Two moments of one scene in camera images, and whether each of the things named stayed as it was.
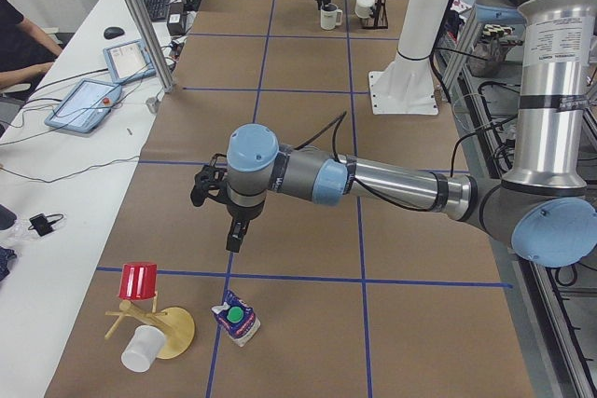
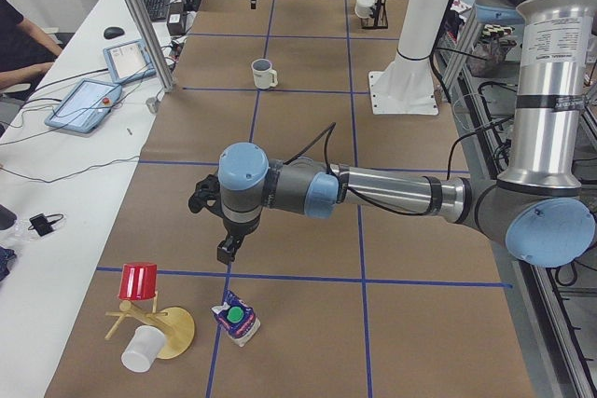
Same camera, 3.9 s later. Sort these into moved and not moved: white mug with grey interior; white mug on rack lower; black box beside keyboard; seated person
Moved: white mug with grey interior
Not moved: black box beside keyboard; white mug on rack lower; seated person
